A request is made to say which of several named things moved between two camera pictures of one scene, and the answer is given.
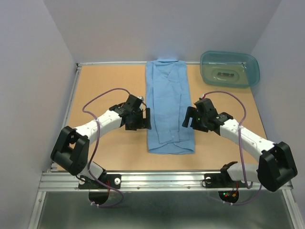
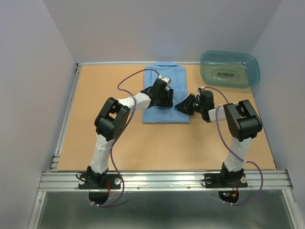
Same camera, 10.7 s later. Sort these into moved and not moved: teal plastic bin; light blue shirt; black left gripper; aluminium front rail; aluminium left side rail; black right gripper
Moved: black right gripper; black left gripper; light blue shirt
Not moved: teal plastic bin; aluminium left side rail; aluminium front rail
